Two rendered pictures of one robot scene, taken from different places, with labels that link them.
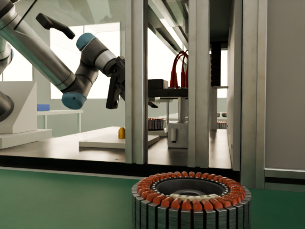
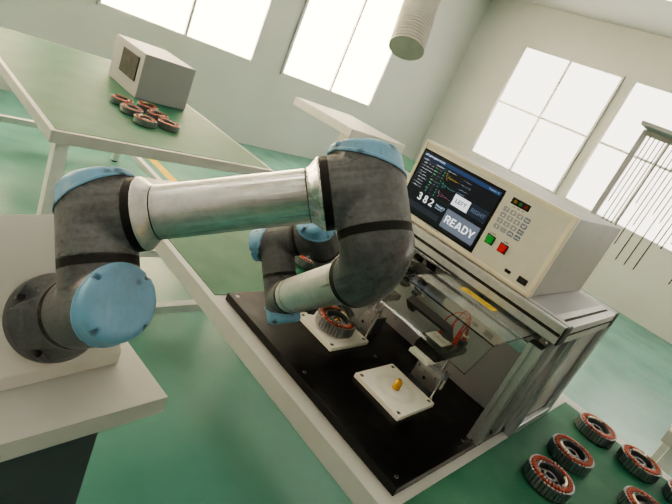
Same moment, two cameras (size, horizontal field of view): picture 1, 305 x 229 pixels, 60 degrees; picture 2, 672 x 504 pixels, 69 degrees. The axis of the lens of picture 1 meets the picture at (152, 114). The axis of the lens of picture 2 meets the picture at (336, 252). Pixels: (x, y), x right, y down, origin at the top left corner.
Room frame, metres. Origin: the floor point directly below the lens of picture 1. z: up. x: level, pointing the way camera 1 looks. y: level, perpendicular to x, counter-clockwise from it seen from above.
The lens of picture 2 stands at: (0.47, 1.12, 1.40)
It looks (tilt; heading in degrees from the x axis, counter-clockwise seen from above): 20 degrees down; 294
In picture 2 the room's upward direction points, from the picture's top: 25 degrees clockwise
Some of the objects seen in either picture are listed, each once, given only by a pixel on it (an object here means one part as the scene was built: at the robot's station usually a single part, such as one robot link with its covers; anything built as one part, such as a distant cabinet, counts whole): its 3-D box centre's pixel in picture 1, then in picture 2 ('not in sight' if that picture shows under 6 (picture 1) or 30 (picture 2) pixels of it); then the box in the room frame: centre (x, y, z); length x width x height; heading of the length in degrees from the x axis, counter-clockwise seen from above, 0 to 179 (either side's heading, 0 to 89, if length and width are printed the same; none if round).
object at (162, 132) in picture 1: (149, 131); (332, 328); (0.87, 0.01, 0.78); 0.15 x 0.15 x 0.01; 75
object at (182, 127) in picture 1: (181, 133); (430, 373); (0.60, -0.07, 0.80); 0.07 x 0.05 x 0.06; 165
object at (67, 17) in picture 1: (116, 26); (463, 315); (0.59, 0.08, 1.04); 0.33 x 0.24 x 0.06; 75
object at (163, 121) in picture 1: (149, 123); (336, 321); (0.87, 0.01, 0.80); 0.11 x 0.11 x 0.04
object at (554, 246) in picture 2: not in sight; (506, 217); (0.66, -0.27, 1.22); 0.44 x 0.39 x 0.20; 165
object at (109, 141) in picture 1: (122, 140); (394, 389); (0.64, 0.07, 0.78); 0.15 x 0.15 x 0.01; 75
